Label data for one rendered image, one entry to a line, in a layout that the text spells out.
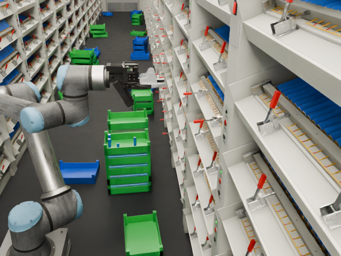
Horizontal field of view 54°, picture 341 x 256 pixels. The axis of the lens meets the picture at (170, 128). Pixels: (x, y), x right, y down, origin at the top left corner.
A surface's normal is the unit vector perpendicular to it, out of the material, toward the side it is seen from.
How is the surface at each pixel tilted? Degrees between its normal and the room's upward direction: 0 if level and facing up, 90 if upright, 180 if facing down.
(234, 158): 90
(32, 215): 5
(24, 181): 0
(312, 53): 22
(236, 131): 90
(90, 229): 0
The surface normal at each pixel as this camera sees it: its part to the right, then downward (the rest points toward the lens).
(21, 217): 0.03, -0.85
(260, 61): 0.10, 0.45
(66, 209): 0.61, -0.16
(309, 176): -0.36, -0.81
